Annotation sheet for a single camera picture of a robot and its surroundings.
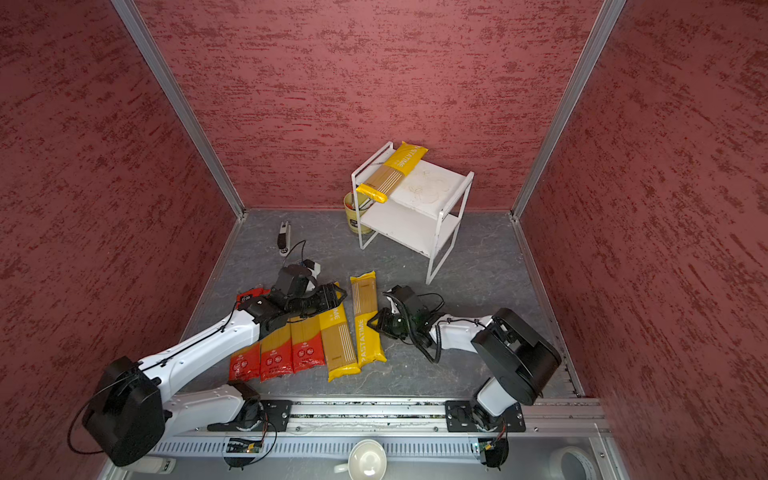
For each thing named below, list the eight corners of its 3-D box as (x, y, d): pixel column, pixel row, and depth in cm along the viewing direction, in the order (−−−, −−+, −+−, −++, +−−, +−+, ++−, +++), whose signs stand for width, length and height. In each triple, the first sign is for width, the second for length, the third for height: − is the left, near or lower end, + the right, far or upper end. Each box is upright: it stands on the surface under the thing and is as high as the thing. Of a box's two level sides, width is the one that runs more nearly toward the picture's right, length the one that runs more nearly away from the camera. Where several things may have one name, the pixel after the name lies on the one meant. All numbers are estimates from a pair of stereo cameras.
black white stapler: (281, 257, 109) (276, 248, 105) (282, 229, 118) (278, 220, 114) (290, 255, 109) (286, 247, 105) (290, 228, 118) (287, 219, 114)
